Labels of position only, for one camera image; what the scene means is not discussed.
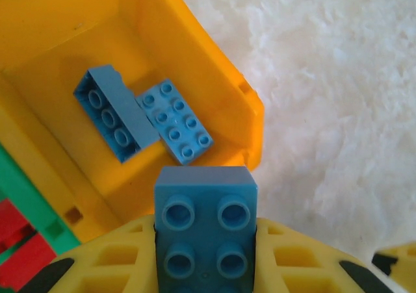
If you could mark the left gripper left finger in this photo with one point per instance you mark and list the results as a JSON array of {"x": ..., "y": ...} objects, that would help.
[{"x": 107, "y": 257}]

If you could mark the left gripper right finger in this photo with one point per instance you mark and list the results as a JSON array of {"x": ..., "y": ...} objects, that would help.
[{"x": 302, "y": 263}]

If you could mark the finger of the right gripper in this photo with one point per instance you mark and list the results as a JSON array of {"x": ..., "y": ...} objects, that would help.
[{"x": 403, "y": 263}]

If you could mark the red plastic bin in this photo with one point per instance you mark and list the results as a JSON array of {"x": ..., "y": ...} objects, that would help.
[{"x": 26, "y": 260}]

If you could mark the red lego brick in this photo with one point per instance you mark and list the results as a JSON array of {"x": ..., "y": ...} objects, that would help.
[{"x": 13, "y": 218}]

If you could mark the blue lego brick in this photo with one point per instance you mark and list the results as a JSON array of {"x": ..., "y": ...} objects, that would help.
[
  {"x": 204, "y": 189},
  {"x": 130, "y": 111},
  {"x": 177, "y": 124}
]

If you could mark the green plastic bin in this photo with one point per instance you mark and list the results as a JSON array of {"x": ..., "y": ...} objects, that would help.
[{"x": 19, "y": 182}]

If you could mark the orange plastic bin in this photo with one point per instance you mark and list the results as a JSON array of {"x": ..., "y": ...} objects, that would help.
[{"x": 162, "y": 30}]

